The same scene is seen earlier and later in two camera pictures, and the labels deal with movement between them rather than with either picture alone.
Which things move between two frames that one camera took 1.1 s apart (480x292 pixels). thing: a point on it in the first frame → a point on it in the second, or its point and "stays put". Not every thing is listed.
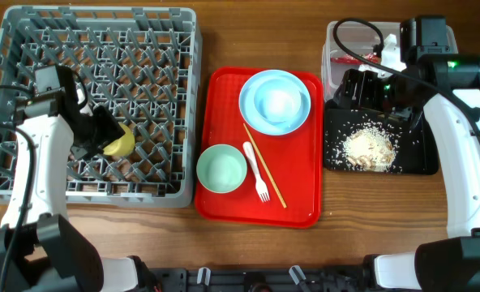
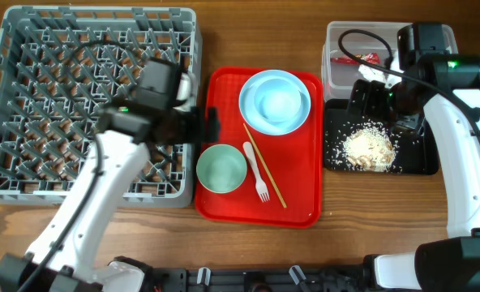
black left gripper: (113, 131) → (196, 135)
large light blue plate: (275, 102) stays put
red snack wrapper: (348, 58) stays put
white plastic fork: (260, 186) stays put
